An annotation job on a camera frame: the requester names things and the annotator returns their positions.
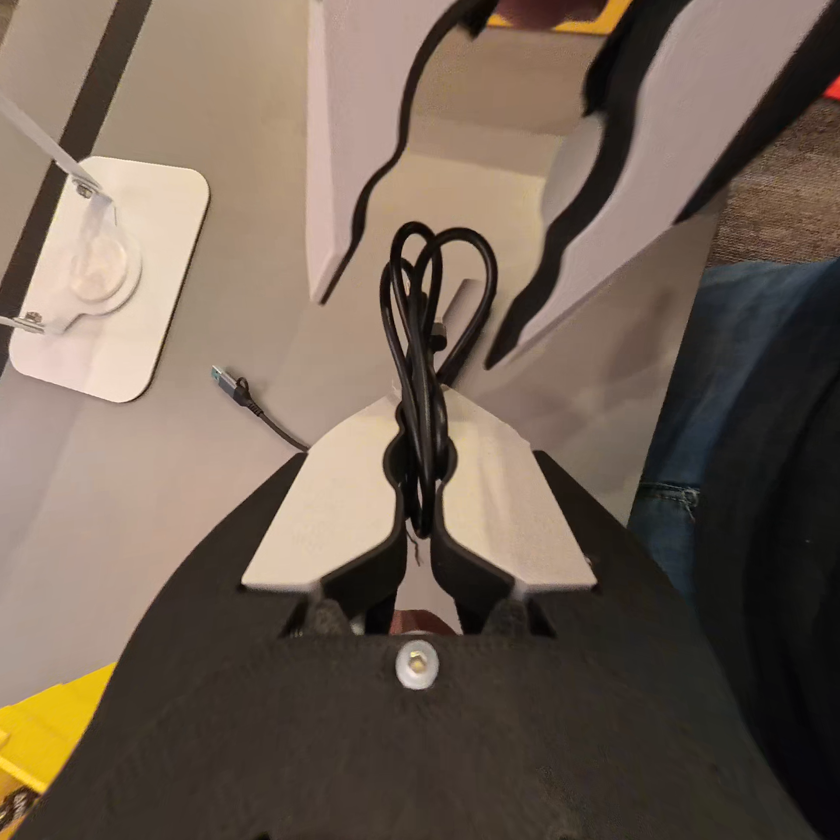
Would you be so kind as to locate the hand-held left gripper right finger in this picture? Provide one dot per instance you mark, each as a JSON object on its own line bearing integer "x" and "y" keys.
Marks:
{"x": 512, "y": 518}

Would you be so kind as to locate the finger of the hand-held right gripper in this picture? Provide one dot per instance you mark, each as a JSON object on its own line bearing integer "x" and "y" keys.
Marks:
{"x": 689, "y": 118}
{"x": 354, "y": 98}

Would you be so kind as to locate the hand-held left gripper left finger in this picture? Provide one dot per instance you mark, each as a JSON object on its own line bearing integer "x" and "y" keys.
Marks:
{"x": 321, "y": 518}

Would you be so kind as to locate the grey usb hub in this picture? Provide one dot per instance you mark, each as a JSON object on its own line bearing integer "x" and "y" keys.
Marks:
{"x": 467, "y": 302}

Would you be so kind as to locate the person's blue jeans leg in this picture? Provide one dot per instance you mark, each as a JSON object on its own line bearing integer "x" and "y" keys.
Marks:
{"x": 722, "y": 367}

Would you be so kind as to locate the white metal stand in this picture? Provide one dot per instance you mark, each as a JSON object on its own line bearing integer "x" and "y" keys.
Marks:
{"x": 151, "y": 262}

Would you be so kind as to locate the person's dark sweater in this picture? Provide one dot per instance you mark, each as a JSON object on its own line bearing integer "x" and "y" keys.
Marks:
{"x": 787, "y": 590}

